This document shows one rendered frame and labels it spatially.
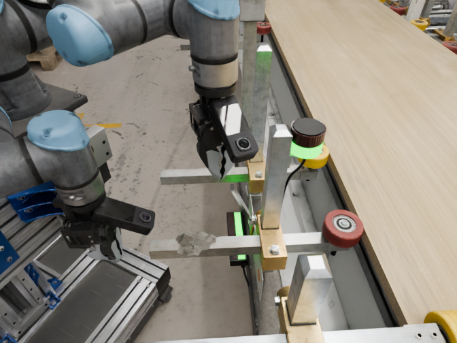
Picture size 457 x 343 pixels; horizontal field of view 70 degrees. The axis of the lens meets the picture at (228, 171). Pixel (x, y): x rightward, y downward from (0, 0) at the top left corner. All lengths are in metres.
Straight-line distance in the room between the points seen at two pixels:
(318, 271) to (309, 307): 0.08
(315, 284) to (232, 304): 1.20
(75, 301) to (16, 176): 1.01
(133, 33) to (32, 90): 0.42
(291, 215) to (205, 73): 0.69
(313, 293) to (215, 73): 0.34
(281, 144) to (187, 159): 1.73
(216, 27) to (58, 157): 0.30
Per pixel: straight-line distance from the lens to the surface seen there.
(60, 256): 1.66
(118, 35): 0.49
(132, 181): 2.18
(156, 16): 0.53
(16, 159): 0.55
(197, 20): 0.50
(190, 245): 0.71
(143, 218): 0.65
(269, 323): 0.81
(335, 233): 0.71
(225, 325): 1.57
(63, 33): 0.48
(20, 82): 0.87
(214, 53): 0.51
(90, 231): 0.66
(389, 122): 1.10
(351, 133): 1.01
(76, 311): 1.48
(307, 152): 0.58
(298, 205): 1.14
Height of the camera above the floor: 1.44
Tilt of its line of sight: 42 degrees down
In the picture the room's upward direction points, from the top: straight up
